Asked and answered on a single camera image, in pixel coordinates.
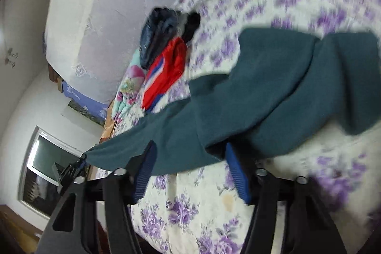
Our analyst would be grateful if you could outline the dark green fleece pants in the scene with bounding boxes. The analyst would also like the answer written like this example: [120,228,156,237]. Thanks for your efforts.
[85,28,380,175]

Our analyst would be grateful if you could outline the blue poster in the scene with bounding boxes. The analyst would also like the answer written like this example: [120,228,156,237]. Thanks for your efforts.
[62,81,109,126]

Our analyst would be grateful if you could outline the folded floral blanket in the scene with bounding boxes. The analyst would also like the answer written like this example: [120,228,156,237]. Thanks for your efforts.
[111,49,147,123]

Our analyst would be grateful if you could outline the ceiling spot lamp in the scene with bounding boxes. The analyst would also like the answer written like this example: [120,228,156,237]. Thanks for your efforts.
[5,48,18,68]

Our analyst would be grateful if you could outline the folded red blue garment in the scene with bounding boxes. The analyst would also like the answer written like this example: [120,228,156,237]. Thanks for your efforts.
[141,37,187,111]

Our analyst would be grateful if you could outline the folded blue jeans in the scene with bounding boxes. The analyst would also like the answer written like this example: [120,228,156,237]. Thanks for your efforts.
[139,7,185,70]

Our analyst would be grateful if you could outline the folded black garment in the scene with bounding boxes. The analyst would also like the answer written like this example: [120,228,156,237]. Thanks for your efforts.
[181,12,201,44]

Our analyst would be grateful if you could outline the window with white frame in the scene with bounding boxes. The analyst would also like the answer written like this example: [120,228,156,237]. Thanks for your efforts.
[17,126,82,219]

